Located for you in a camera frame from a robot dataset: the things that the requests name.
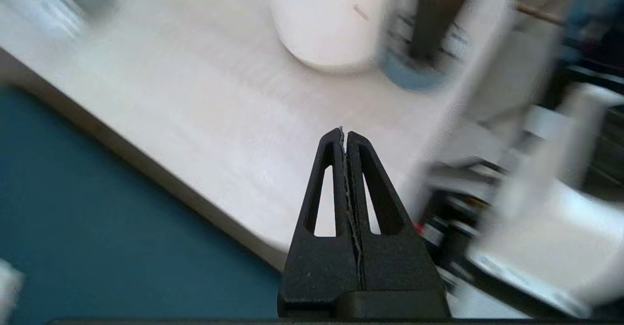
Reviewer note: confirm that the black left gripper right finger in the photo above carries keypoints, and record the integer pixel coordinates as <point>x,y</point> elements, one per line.
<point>395,271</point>

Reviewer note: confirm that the white black robot base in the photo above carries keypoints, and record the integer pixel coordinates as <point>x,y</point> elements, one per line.
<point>560,247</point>

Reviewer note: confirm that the large grey perforated drip tray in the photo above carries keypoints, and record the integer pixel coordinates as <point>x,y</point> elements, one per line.
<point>414,79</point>

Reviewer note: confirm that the clear plastic bottle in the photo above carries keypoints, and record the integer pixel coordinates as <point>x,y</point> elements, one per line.
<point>34,8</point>

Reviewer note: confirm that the crumpled white tissue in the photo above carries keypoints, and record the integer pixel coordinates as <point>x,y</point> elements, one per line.
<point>7,286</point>

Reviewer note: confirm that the teal upholstered bench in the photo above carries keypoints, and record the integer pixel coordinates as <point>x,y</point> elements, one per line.
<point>97,218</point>

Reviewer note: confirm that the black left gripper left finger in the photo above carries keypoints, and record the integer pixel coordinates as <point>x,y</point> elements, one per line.
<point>317,271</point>

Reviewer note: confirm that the large dispenser with dark tea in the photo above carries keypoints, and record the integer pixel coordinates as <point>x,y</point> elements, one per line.
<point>326,23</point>

